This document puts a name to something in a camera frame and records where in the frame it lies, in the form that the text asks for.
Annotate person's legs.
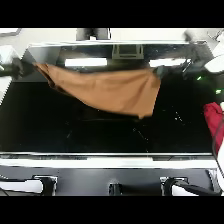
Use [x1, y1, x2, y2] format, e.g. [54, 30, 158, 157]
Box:
[75, 27, 112, 42]

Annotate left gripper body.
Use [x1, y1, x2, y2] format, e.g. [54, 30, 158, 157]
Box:
[11, 57, 35, 80]

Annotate brown garment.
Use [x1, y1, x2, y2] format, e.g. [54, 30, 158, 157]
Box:
[33, 62, 163, 120]

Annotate silver frame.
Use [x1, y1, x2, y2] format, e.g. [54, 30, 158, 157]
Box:
[0, 151, 222, 197]

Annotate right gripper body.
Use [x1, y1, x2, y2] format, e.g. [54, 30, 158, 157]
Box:
[155, 64, 175, 80]

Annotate red garment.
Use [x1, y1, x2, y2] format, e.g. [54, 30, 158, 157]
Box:
[203, 101, 224, 156]

